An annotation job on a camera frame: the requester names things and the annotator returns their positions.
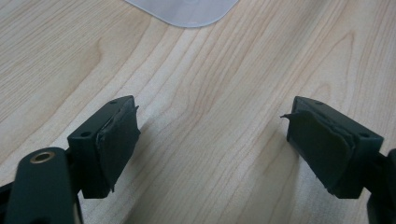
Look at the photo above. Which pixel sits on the clear plastic storage box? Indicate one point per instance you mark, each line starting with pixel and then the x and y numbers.
pixel 186 12

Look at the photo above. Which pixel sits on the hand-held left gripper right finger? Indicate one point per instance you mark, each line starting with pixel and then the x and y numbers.
pixel 333 149

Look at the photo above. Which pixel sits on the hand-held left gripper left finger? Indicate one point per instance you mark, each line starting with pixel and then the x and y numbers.
pixel 102 146

